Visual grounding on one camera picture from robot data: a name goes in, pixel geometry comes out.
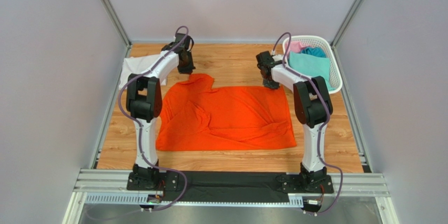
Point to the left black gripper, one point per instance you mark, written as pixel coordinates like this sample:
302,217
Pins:
189,69

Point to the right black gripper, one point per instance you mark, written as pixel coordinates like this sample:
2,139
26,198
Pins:
268,80

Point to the orange t-shirt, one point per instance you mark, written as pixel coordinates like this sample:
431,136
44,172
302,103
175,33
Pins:
196,116

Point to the white t-shirt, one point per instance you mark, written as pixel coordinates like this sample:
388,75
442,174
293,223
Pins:
138,65

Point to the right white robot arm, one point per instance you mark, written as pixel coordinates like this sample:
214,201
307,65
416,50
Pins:
312,106

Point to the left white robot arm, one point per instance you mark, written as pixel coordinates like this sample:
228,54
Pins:
144,105

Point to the teal t-shirt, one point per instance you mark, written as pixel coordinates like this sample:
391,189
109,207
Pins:
311,66

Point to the pink t-shirt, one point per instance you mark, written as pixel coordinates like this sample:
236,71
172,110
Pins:
294,46

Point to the blue t-shirt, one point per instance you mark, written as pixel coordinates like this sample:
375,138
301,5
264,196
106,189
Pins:
314,51

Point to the white plastic laundry basket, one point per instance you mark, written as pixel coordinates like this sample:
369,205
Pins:
316,41

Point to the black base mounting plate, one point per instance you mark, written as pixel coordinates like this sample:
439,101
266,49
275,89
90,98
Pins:
228,187

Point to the right aluminium corner post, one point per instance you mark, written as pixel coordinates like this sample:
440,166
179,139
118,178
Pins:
346,22

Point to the aluminium corner post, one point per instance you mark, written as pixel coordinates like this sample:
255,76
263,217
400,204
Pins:
116,22
346,22

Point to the left aluminium corner post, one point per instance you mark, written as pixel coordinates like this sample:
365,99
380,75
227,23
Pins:
116,22

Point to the aluminium frame rail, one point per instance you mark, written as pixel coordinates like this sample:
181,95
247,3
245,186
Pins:
101,196

